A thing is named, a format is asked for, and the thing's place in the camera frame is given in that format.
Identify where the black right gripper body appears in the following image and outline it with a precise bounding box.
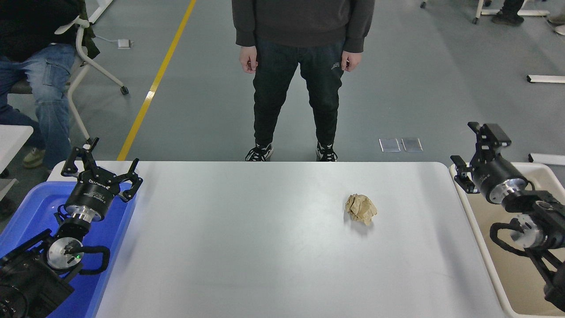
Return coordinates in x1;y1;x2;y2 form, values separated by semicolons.
475;157;526;199

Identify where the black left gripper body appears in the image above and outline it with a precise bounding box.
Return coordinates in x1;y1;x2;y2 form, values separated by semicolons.
65;167;120;217

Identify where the tan paper ball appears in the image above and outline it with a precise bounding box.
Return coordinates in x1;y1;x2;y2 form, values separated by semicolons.
345;193;378;226

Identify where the standing person's left hand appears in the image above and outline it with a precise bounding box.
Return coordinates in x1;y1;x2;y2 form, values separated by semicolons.
341;50;362;72

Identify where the standing person's right hand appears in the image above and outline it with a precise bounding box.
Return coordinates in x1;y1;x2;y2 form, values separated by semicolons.
239;45;258;74

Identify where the blue plastic tray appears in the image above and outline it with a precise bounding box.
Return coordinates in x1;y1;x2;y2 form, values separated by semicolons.
0;180;138;318

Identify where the seated person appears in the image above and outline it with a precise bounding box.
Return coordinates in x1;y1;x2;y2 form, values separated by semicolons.
0;0;82;169

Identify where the small white side table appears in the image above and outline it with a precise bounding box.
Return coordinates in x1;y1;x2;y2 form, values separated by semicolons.
0;125;34;174

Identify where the large pale plastic bin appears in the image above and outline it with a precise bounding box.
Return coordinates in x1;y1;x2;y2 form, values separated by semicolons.
449;163;565;318

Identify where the person with dark shoes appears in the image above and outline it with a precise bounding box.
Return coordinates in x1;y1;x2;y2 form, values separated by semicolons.
491;0;526;26

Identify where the person with pale shoes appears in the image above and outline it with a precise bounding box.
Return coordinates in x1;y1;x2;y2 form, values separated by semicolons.
547;12;565;36

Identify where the standing person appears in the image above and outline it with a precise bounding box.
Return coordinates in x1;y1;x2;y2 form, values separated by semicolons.
231;0;376;162

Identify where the white frame chair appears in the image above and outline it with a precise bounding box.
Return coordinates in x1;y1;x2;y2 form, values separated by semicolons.
10;13;130;148

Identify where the white table leg frame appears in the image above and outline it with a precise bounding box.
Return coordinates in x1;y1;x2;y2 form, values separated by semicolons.
88;0;114;25

